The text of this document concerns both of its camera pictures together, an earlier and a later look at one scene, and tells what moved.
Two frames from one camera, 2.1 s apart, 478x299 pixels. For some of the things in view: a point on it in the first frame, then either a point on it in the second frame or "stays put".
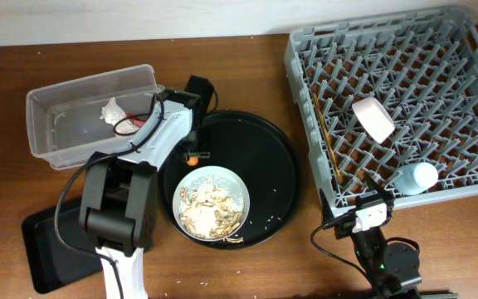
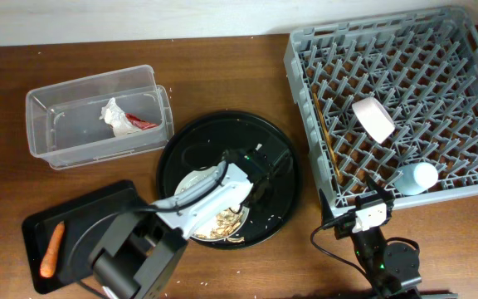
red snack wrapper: [136, 121] stays put
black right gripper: [344, 227] stays put
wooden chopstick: [327, 134] stays put
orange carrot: [192, 161] -> [49, 262]
